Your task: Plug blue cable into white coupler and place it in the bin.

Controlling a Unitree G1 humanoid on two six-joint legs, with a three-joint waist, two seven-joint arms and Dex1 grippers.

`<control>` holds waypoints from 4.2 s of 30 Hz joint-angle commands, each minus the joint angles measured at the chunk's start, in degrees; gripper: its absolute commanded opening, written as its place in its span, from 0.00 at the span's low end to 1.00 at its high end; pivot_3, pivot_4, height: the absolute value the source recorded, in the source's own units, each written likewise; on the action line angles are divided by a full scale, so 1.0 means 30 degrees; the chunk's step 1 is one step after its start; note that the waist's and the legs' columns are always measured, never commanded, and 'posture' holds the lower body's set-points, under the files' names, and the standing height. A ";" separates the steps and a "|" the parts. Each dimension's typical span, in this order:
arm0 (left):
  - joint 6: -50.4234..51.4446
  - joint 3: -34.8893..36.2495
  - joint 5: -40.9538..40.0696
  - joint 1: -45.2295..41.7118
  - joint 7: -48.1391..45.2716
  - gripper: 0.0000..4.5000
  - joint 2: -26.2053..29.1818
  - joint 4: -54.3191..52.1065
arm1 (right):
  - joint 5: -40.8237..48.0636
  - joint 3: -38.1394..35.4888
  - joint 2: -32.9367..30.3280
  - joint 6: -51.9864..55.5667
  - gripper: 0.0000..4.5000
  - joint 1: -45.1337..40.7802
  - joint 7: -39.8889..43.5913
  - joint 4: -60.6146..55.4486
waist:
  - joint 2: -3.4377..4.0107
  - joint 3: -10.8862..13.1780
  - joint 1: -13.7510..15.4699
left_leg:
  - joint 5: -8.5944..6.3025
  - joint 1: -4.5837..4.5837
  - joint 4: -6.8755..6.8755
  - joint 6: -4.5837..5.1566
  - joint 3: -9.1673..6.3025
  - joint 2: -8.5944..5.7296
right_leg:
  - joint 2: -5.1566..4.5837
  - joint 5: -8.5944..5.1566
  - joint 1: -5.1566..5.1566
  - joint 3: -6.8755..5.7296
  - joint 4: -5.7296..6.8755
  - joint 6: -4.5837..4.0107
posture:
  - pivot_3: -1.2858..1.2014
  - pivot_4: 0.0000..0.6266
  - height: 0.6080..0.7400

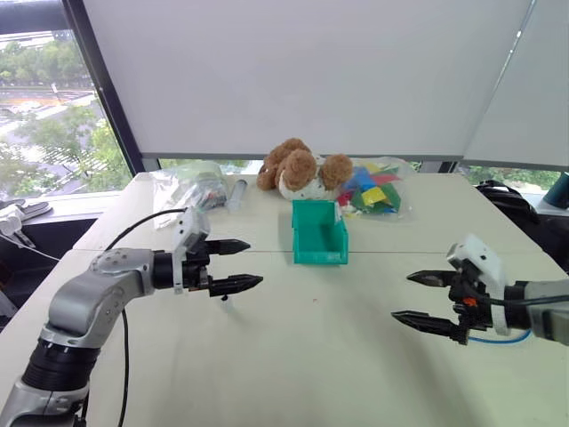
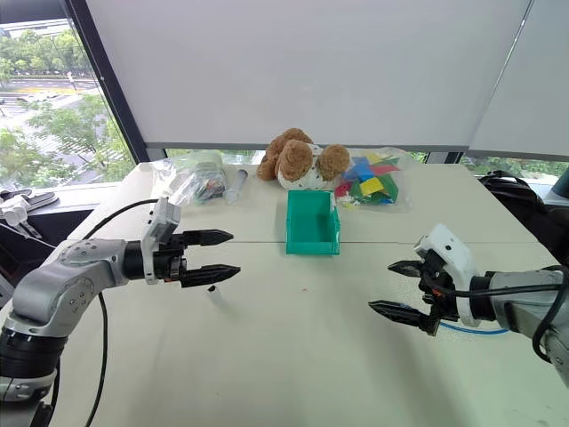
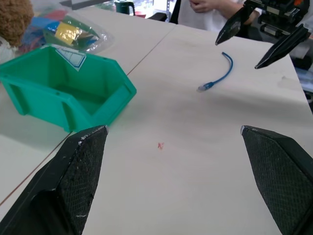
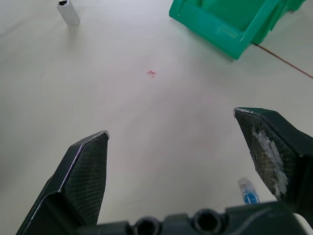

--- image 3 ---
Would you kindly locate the brown plush toy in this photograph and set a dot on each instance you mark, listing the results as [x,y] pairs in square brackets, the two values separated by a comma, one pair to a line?
[14,19]

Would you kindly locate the black chair armrest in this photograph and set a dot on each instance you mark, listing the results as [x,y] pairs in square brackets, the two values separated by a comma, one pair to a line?
[157,17]

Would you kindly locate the clear bag of coloured items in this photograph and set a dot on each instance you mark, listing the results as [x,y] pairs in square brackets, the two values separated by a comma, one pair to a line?
[66,31]

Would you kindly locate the grey flat object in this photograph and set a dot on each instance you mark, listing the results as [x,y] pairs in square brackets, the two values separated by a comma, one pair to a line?
[80,3]

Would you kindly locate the person's bare hand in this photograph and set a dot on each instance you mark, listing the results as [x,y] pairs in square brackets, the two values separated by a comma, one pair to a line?
[203,6]

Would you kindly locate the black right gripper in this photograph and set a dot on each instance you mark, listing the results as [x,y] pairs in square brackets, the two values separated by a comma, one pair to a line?
[278,14]

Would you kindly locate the dark green mug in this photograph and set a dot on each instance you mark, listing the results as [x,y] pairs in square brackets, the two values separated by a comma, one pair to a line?
[123,7]

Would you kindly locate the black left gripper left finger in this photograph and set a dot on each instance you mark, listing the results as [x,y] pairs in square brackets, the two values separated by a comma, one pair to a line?
[61,176]

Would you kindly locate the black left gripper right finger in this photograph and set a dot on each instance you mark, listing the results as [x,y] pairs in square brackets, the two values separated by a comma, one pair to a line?
[281,176]

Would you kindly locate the green plastic storage bin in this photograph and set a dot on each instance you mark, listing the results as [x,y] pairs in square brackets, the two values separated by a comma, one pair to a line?
[44,107]

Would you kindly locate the person in white shirt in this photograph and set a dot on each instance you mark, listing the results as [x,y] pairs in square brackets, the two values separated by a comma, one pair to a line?
[195,20]

